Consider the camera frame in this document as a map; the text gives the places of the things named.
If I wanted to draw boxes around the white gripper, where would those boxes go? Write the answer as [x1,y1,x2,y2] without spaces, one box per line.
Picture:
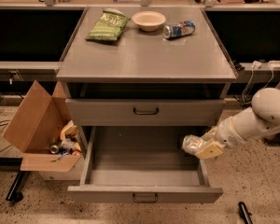
[195,117,246,160]

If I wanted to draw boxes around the crushed 7up can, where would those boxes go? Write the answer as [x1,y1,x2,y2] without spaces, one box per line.
[182,134,206,155]

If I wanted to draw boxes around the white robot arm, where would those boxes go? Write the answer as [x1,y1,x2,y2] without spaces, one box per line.
[195,88,280,160]

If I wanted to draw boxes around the open grey middle drawer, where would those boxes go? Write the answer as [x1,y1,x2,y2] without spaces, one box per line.
[68,126,223,203]

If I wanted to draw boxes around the grey drawer cabinet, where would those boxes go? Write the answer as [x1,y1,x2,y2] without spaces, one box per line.
[56,6,238,134]

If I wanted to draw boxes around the blue pepsi can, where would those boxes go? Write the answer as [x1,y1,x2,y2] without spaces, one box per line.
[163,21,196,39]

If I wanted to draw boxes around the closed grey top drawer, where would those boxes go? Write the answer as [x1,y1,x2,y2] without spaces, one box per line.
[65,99,224,126]

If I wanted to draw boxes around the small can in box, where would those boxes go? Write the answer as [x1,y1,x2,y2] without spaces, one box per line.
[50,144,61,154]

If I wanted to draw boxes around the black tool on floor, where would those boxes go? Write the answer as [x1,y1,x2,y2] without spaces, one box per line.
[238,202,253,224]

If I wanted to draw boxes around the white power adapter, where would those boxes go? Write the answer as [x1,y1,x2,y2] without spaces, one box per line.
[252,61,261,69]

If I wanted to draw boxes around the white paper bowl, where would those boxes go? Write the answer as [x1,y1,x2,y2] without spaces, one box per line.
[132,11,166,32]

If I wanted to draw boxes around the green chip bag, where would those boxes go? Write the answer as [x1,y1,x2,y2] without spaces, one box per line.
[86,8,130,42]

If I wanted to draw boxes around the open cardboard box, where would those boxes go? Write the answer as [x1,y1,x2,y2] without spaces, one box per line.
[3,80,80,173]

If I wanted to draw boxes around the black floor stand leg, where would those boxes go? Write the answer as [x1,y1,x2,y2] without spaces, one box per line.
[0,157,30,203]

